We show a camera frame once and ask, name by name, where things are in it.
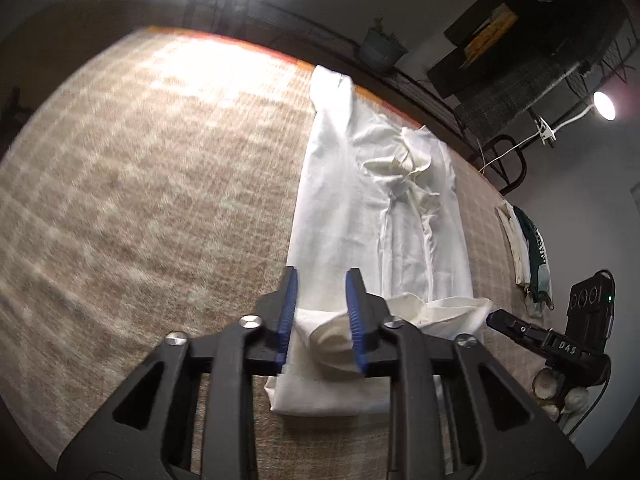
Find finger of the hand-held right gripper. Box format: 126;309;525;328
486;310;552;357

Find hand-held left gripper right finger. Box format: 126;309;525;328
345;268;587;480

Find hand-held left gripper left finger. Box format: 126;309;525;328
56;266;301;480

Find white pants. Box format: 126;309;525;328
264;65;493;417

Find person's right hand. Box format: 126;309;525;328
531;366;592;422

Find dark green garment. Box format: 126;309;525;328
512;205;556;312

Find folded white cloth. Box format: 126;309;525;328
496;200;533;287

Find beige plaid blanket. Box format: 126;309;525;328
0;25;576;480

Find clip-on lamp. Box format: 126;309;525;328
534;89;618;147

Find potted plant in bucket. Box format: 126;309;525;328
358;16;409;74

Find dark shelf unit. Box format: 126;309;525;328
426;0;638;147

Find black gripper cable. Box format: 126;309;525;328
564;357;615;436

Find black metal chair frame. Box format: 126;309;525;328
479;135;529;197

